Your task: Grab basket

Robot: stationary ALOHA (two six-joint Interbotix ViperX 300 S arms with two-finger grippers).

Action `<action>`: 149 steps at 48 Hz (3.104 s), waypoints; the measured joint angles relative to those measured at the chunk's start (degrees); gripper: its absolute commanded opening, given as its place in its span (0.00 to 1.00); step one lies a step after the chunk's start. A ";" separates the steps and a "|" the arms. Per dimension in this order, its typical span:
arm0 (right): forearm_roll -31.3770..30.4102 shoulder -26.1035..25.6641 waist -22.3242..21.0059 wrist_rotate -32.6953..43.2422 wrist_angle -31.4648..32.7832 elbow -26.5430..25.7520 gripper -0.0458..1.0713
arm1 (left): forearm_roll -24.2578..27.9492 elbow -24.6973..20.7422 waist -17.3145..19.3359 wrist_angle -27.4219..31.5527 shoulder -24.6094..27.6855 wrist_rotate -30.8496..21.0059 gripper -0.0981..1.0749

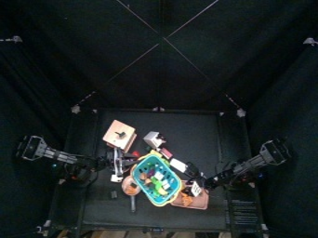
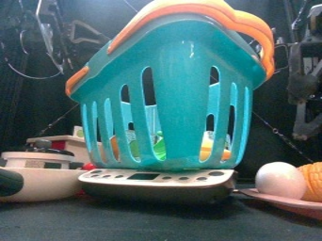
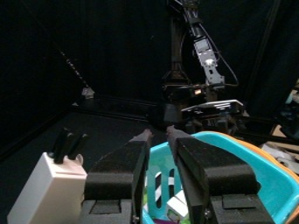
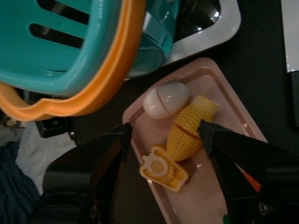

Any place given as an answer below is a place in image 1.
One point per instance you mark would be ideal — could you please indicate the green toy in basket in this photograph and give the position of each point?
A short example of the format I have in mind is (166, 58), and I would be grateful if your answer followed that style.
(156, 186)

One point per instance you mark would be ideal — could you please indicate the white toy block in basket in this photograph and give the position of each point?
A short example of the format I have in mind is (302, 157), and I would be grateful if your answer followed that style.
(159, 176)

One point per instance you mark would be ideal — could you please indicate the purple toy in basket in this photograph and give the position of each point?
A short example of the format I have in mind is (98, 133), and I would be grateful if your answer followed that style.
(150, 170)

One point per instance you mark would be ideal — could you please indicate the small dark block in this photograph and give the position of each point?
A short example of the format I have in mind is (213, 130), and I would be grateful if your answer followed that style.
(114, 194)

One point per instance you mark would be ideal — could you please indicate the orange toy piece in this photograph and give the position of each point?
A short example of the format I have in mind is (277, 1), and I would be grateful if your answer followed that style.
(186, 200)

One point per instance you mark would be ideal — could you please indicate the wooden box with black knob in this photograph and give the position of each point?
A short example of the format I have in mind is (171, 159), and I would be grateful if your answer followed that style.
(119, 135)

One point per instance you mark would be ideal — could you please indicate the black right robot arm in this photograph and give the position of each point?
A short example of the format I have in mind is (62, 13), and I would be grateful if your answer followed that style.
(253, 164)

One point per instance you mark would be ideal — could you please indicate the white text label sticker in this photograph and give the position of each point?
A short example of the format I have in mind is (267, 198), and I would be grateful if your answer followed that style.
(243, 211)

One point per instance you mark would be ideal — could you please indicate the teal basket with yellow rim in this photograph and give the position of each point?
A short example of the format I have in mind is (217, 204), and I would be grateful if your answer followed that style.
(156, 180)

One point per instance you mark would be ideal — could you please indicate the orange toy in pan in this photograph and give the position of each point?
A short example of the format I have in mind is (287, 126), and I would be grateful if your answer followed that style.
(132, 187)

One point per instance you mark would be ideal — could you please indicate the silver frame corner bracket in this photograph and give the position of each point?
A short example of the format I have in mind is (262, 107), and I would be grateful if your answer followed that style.
(309, 41)
(15, 39)
(241, 112)
(158, 108)
(75, 108)

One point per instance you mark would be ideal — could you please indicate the wooden toy frying pan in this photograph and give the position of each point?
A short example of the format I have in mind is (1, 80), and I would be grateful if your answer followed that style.
(128, 189)

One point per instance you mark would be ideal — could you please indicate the white grey toy cube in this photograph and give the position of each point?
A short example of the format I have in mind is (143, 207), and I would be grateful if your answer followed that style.
(154, 139)

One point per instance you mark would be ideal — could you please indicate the white flat card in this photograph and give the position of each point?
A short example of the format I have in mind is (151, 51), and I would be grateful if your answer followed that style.
(178, 165)

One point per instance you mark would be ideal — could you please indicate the red and white toy block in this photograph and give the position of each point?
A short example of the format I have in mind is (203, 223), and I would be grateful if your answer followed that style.
(166, 152)

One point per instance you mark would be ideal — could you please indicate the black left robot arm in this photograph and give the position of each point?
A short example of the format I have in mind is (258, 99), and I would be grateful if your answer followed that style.
(49, 152)

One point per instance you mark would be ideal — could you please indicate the white block with black dots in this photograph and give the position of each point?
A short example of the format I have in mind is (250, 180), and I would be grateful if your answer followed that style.
(195, 188)

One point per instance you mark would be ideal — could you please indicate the small red toy piece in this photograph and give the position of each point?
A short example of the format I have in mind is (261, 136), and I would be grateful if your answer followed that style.
(135, 153)

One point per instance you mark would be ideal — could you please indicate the brown toy in basket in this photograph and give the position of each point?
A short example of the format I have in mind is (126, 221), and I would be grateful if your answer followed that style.
(144, 177)

